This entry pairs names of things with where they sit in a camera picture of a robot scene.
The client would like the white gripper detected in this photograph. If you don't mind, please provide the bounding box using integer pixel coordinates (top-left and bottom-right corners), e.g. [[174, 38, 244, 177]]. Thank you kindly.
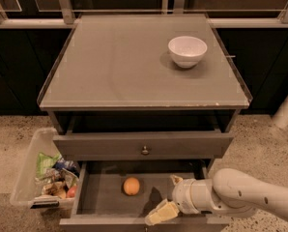
[[145, 175, 220, 226]]

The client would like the orange fruit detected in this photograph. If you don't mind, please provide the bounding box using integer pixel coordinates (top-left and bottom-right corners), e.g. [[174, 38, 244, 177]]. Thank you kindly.
[[123, 177, 140, 195]]

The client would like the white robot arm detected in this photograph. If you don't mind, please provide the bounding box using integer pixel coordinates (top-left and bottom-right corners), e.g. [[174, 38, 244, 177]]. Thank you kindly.
[[145, 168, 288, 226]]

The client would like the round metal drawer knob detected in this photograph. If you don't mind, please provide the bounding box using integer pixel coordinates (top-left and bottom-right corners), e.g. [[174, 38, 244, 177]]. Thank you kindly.
[[141, 145, 151, 156]]

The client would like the grey open middle drawer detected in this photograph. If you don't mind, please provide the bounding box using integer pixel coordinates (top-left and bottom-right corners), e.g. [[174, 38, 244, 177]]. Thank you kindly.
[[60, 160, 230, 232]]

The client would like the grey drawer cabinet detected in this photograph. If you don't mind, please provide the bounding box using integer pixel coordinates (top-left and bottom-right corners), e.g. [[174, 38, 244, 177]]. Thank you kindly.
[[37, 13, 254, 232]]

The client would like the grey top drawer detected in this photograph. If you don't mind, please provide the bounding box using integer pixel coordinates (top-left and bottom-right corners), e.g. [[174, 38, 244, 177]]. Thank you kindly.
[[53, 130, 233, 160]]

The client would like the red apple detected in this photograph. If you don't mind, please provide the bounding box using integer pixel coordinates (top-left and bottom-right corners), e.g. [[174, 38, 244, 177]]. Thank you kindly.
[[67, 186, 77, 198]]

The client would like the brown snack packet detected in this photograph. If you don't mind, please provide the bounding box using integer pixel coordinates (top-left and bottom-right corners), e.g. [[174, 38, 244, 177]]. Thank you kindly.
[[42, 181, 67, 199]]

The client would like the blue snack packet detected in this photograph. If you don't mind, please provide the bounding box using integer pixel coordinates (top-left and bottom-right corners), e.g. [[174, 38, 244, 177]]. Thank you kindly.
[[53, 158, 76, 172]]

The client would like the clear plastic bin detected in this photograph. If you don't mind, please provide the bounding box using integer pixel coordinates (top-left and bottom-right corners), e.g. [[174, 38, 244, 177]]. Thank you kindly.
[[10, 128, 74, 209]]

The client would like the green snack bag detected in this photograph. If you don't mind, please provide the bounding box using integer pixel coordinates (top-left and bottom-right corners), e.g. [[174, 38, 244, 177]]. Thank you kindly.
[[36, 152, 61, 178]]

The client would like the white ceramic bowl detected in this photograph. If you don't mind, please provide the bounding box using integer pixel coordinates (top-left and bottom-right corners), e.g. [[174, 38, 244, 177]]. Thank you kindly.
[[168, 36, 208, 69]]

